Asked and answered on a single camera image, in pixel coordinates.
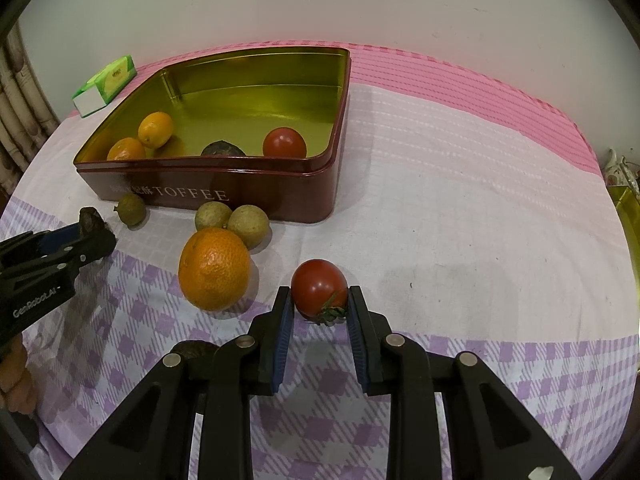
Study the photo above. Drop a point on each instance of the red and gold tin box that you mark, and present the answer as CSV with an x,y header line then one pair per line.
x,y
300,195

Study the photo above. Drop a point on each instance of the brown longan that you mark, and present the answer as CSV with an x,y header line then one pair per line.
x,y
210,216
131,208
250,226

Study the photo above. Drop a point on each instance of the bamboo furniture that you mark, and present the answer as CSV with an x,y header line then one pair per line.
x,y
20,120

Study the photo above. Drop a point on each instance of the person's left hand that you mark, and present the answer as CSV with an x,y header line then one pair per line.
x,y
17,375

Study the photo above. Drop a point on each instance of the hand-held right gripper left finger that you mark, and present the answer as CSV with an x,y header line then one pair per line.
x,y
276,350

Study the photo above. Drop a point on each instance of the yellow orange kumquat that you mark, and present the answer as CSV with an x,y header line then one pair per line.
x,y
155,129

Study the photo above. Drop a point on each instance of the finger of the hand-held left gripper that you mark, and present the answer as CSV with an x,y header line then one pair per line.
x,y
55,240
90,247

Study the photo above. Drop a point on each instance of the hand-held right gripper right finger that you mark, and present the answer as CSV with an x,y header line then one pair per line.
x,y
359,350

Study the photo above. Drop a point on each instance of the large orange mandarin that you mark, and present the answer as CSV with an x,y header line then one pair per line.
x,y
214,269

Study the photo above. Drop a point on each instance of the green tissue box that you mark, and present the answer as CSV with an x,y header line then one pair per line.
x,y
107,82

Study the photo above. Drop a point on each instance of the small orange mandarin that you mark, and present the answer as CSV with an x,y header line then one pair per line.
x,y
126,150

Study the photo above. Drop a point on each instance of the white ornament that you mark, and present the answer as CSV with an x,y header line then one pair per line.
x,y
617,170

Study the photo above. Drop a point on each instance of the gold tin lid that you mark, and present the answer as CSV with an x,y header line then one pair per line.
x,y
627,230

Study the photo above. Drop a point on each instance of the large dark water chestnut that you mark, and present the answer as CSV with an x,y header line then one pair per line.
x,y
192,349

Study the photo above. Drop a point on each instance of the red tomato with stem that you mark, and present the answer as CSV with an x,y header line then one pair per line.
x,y
319,287

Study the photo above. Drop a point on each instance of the small dark water chestnut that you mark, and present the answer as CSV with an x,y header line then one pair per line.
x,y
92,219

